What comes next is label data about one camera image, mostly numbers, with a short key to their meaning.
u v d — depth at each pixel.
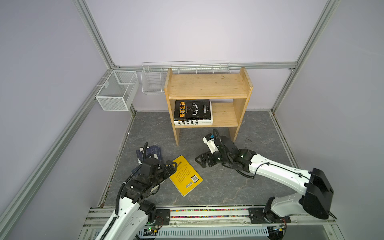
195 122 0.83
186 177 0.85
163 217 0.74
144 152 0.94
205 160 0.68
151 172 0.56
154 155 0.73
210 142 0.69
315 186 0.41
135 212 0.49
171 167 0.70
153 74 1.02
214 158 0.68
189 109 0.85
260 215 0.74
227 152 0.59
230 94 0.69
